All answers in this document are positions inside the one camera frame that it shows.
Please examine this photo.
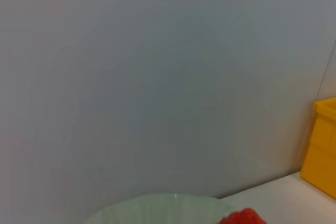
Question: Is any red pumpkin toy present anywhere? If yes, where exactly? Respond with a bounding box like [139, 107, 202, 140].
[219, 207, 268, 224]

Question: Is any pale green glass fruit bowl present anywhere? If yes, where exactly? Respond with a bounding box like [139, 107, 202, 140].
[83, 194, 237, 224]

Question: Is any yellow plastic bin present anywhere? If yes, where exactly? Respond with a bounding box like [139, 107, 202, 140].
[300, 97, 336, 201]

